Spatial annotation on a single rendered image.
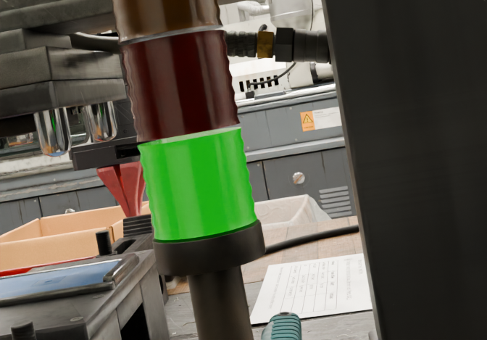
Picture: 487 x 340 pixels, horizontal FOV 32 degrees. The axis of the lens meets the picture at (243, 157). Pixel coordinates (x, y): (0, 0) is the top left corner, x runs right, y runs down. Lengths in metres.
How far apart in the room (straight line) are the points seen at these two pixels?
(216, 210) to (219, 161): 0.02
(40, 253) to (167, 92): 2.65
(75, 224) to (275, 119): 1.91
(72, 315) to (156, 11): 0.26
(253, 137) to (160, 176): 4.76
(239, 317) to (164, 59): 0.10
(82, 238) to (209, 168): 2.59
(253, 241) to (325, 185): 4.75
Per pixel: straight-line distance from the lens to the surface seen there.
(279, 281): 0.86
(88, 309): 0.52
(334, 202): 5.06
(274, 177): 5.06
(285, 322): 0.63
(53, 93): 0.50
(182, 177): 0.29
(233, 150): 0.30
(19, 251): 2.96
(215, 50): 0.29
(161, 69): 0.29
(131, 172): 0.91
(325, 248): 0.99
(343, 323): 0.69
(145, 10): 0.29
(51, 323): 0.51
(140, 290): 0.62
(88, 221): 3.44
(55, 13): 0.54
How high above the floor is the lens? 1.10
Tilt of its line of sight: 5 degrees down
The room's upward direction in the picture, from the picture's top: 10 degrees counter-clockwise
